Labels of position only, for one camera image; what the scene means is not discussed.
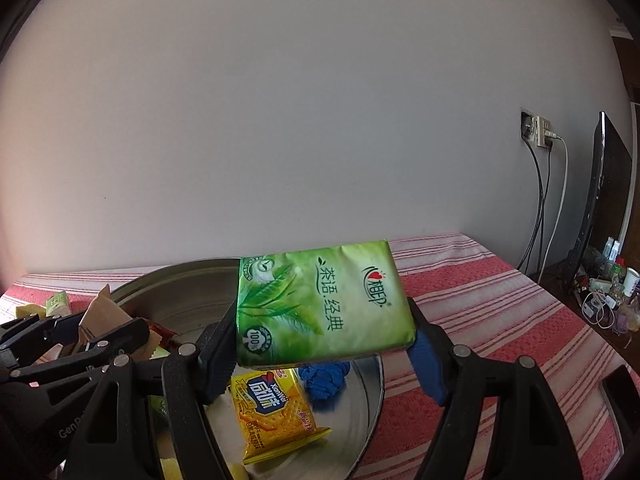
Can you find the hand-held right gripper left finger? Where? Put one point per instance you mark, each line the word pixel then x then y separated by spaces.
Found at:
pixel 220 360

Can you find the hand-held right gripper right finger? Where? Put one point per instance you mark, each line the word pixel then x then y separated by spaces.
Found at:
pixel 427 370

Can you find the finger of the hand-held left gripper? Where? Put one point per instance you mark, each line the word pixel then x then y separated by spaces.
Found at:
pixel 30 332
pixel 125 335

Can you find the plain yellow sponge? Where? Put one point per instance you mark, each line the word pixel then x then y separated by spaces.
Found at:
pixel 27 310

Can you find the beige snack packet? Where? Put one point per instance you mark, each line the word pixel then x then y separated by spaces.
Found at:
pixel 105 315

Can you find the red snack packet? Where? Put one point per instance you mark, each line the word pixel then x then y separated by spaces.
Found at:
pixel 165 335

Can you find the small green tissue pack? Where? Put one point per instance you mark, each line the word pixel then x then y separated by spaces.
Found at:
pixel 57 302

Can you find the orange cracker packet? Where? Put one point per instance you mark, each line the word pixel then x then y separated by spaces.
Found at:
pixel 275 410

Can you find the round metal tin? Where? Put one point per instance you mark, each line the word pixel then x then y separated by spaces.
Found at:
pixel 185 285

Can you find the blue cloth ball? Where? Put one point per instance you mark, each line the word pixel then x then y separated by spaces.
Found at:
pixel 322 377

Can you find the red white striped tablecloth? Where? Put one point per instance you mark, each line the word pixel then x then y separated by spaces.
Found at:
pixel 500 310

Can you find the dark side table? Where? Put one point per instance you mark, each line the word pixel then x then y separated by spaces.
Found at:
pixel 560 285

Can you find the white power adapter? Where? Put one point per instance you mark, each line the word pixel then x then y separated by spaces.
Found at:
pixel 606 302

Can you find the black object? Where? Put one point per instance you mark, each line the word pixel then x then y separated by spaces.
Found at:
pixel 622 400

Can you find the white paper cup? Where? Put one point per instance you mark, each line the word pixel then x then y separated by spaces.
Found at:
pixel 631 281

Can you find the black flat screen television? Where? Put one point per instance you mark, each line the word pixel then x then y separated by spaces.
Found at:
pixel 607 185

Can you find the white wall outlet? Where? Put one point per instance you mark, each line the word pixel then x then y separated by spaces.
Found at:
pixel 540 127

